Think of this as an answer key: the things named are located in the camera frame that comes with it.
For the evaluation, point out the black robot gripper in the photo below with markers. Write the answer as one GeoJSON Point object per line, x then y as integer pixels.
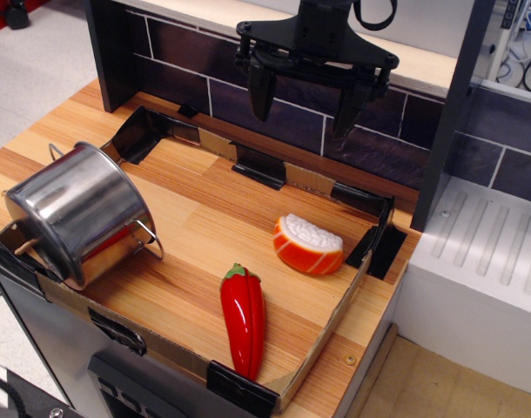
{"type": "Point", "coordinates": [318, 46]}

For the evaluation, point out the shiny metal pot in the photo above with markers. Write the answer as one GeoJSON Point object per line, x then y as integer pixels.
{"type": "Point", "coordinates": [82, 215]}

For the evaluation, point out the cardboard fence with black tape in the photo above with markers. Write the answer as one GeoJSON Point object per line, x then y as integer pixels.
{"type": "Point", "coordinates": [156, 326]}

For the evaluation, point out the toy salmon sushi piece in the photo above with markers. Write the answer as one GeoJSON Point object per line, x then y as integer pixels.
{"type": "Point", "coordinates": [307, 247]}

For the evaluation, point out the red toy chili pepper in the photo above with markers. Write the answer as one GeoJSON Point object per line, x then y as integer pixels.
{"type": "Point", "coordinates": [243, 306]}

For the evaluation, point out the white sink drainboard unit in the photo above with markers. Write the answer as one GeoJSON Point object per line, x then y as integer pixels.
{"type": "Point", "coordinates": [466, 293]}

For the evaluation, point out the black wheel on floor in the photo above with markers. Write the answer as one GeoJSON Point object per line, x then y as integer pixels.
{"type": "Point", "coordinates": [15, 15]}

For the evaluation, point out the dark grey vertical post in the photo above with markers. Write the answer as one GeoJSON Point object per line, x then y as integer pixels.
{"type": "Point", "coordinates": [442, 155]}

